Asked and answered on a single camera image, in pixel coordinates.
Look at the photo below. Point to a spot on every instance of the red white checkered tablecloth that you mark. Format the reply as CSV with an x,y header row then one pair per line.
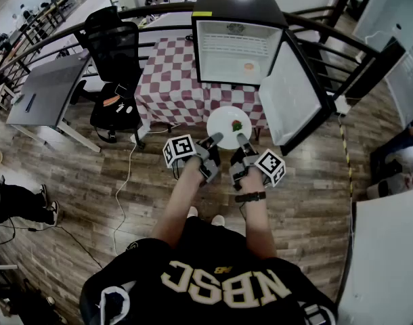
x,y
169,90

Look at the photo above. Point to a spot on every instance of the person's right forearm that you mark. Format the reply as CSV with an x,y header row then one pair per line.
x,y
259,225

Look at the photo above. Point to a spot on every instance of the black mesh office chair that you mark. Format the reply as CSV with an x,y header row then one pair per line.
x,y
111,46

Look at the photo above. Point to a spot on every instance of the person's white right shoe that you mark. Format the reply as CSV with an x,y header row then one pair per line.
x,y
218,220

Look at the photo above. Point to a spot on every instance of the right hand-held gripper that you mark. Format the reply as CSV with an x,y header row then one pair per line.
x,y
270,166

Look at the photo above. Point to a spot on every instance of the orange flat item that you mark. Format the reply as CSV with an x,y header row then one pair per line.
x,y
111,101

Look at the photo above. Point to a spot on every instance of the person's white shoe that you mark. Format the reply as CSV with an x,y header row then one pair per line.
x,y
218,220
192,212

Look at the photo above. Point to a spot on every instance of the black mini fridge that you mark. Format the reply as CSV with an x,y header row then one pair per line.
x,y
240,5

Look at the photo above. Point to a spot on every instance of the red strawberry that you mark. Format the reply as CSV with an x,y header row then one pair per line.
x,y
237,126

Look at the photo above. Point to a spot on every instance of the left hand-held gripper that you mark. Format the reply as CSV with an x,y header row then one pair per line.
x,y
179,149

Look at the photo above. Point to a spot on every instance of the small white item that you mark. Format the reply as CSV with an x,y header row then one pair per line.
x,y
124,108

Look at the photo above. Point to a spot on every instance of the black bag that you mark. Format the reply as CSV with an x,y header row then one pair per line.
x,y
386,161

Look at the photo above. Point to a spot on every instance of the white round plate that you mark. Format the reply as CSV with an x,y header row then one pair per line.
x,y
223,120

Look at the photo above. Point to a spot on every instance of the dark pen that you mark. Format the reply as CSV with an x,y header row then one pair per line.
x,y
30,102

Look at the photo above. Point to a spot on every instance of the yellow black floor tape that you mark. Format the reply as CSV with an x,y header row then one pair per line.
x,y
345,151

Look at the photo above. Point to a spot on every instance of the black metal railing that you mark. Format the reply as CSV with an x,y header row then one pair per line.
x,y
159,10

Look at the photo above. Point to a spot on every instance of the person's left forearm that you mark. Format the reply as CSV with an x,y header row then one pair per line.
x,y
176,208

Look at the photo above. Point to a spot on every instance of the grey desk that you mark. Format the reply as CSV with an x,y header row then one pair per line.
x,y
47,90

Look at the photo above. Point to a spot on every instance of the person's left hand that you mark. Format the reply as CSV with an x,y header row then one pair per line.
x,y
192,169

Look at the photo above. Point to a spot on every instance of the person's right hand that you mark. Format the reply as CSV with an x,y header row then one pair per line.
x,y
252,183

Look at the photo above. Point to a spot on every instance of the black lettered jersey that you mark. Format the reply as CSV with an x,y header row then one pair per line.
x,y
210,283

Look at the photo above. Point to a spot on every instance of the white power strip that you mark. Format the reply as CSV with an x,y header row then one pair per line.
x,y
342,105

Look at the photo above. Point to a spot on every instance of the black wristband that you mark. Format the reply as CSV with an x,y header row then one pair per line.
x,y
250,196

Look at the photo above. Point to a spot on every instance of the person's white left shoe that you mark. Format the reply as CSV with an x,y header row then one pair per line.
x,y
192,212

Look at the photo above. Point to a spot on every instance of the white table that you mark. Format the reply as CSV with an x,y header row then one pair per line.
x,y
386,256

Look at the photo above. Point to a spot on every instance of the white plastic bag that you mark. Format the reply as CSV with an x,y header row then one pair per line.
x,y
396,185

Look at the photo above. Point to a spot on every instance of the black phone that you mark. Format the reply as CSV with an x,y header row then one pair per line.
x,y
122,90

